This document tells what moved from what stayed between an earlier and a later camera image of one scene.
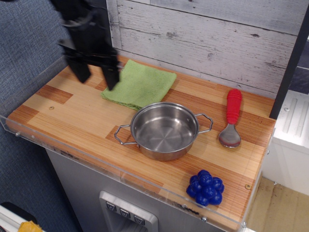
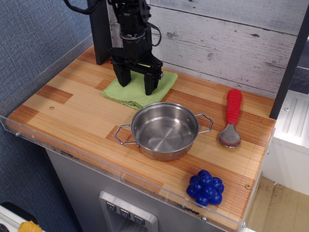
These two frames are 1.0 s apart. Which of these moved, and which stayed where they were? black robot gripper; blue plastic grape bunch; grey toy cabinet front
Moved: black robot gripper
Stayed: grey toy cabinet front; blue plastic grape bunch
